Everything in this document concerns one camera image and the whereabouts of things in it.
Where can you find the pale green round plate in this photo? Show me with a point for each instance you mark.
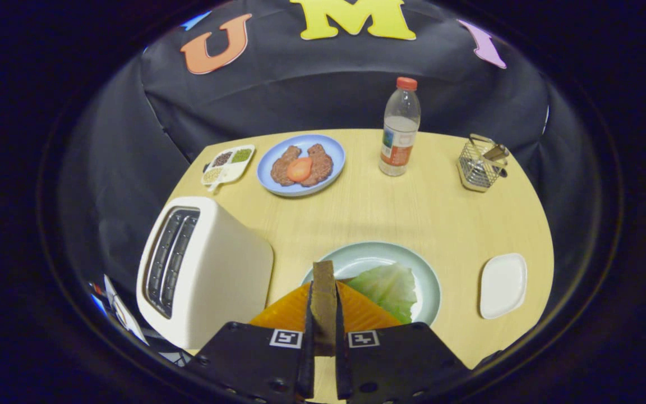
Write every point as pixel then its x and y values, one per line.
pixel 368 255

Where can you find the black backdrop cloth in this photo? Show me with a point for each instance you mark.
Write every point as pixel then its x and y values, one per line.
pixel 328 84

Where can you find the white square plate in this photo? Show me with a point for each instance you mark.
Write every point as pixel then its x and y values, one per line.
pixel 502 286

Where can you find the clear plastic bottle red cap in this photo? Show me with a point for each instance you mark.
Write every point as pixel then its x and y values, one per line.
pixel 398 140

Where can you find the blue round plate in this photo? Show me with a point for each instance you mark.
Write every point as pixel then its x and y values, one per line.
pixel 337 157

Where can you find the brown bread slice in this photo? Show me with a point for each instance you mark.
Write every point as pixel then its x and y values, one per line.
pixel 324 303

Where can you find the white toaster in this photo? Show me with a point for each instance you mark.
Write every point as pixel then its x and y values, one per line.
pixel 227 264

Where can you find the red tomato slice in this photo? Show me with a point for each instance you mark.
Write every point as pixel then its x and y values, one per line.
pixel 299 169

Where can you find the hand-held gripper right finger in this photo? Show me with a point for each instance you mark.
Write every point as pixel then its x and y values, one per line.
pixel 344 370

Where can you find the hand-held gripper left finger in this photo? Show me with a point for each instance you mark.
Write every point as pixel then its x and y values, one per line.
pixel 307 370

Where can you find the white divided condiment tray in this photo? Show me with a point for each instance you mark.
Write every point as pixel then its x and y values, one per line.
pixel 227 168

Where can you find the metal utensil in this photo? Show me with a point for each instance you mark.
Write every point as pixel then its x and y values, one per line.
pixel 495 151

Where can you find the green lettuce leaf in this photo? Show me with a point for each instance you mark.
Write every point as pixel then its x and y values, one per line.
pixel 384 289

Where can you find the brown meat patty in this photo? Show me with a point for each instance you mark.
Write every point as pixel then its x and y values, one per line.
pixel 323 165
pixel 279 168

